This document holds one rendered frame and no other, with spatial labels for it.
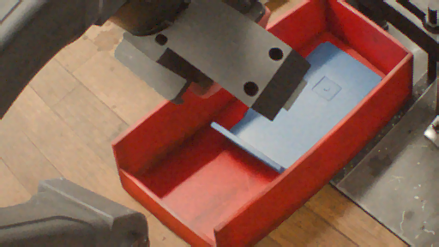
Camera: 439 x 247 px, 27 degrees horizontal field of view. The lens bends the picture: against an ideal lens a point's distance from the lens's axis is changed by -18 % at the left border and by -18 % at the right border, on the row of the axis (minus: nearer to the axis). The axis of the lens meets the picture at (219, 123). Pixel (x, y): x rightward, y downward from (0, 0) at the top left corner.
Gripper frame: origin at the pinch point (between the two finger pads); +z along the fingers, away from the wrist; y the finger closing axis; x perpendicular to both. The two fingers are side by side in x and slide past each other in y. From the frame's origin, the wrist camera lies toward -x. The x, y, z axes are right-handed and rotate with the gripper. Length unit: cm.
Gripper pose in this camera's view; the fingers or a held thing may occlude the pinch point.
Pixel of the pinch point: (239, 53)
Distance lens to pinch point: 79.6
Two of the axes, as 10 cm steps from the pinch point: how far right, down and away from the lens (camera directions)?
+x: -7.0, -5.4, 4.7
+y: 5.9, -8.1, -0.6
